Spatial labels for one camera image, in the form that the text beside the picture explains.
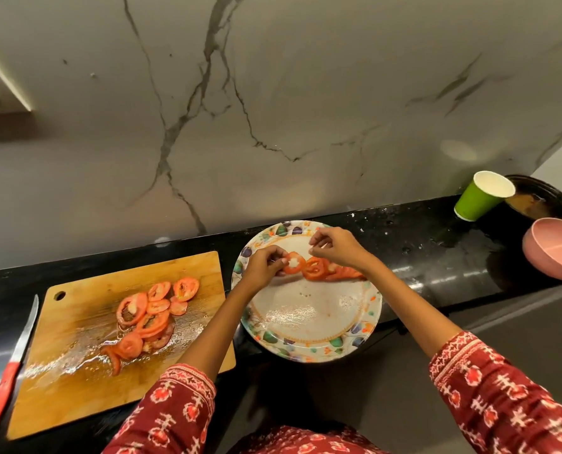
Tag person's right forearm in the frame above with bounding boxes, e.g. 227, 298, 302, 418
361, 253, 464, 358

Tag dark cooking pot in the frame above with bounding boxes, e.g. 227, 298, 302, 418
479, 174, 562, 242

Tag green paper cup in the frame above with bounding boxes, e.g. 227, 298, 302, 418
453, 170, 517, 223

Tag red tomato slice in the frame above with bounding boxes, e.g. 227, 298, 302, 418
280, 252, 307, 276

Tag person's right hand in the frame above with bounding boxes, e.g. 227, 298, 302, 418
307, 226, 376, 276

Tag wooden cutting board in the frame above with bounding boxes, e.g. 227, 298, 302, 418
6, 250, 237, 441

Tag red handled knife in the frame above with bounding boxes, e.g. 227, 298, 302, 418
0, 294, 40, 439

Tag red patterned right sleeve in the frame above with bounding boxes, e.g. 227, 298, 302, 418
428, 331, 562, 454

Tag floral rimmed plate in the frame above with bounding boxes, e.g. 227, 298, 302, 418
231, 219, 384, 364

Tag red patterned tunic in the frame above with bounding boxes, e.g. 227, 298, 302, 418
226, 424, 391, 454

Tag person's left hand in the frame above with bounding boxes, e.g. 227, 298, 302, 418
240, 245, 290, 295

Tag row of tomato slices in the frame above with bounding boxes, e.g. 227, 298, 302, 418
302, 256, 367, 283

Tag brown lower cabinet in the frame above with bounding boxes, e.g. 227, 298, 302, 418
243, 297, 562, 421

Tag pile of tomato slices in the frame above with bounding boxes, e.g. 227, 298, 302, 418
100, 276, 200, 377

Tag pink bowl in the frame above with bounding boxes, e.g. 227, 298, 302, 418
522, 217, 562, 283

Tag person's left forearm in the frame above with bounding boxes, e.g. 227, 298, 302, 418
176, 283, 258, 381

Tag red patterned sleeve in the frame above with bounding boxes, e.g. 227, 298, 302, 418
102, 363, 217, 454
428, 331, 562, 454

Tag red patterned left sleeve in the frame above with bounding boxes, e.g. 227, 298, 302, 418
102, 363, 217, 454

